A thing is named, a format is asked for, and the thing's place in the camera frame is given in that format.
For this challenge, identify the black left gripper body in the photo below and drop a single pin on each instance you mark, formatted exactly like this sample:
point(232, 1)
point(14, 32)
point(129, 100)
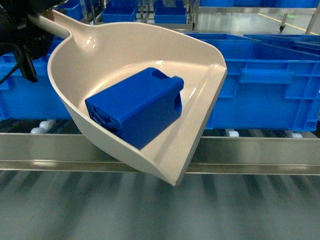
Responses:
point(18, 35)

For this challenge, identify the blue plastic block part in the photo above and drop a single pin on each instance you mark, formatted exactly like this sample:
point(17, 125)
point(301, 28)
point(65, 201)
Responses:
point(138, 108)

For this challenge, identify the beige plastic scoop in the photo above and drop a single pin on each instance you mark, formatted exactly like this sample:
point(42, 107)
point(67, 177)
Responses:
point(92, 58)

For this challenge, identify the steel roller shelf rack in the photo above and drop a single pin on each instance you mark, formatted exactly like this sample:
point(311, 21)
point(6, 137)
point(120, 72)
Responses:
point(213, 155)

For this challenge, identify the blue bin left front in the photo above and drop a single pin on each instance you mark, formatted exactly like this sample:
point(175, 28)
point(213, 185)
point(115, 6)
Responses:
point(21, 99)

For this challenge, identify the blue bin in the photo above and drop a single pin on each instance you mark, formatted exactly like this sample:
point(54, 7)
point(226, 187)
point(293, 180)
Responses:
point(21, 99)
point(170, 12)
point(267, 87)
point(120, 11)

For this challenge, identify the blue bin rear left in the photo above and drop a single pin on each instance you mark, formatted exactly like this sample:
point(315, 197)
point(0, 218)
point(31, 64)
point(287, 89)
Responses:
point(120, 11)

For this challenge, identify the blue bin rear right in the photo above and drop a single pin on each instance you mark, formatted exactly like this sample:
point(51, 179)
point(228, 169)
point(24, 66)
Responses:
point(170, 12)

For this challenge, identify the blue bin right front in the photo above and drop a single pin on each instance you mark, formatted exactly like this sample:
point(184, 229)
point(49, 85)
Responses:
point(267, 87)

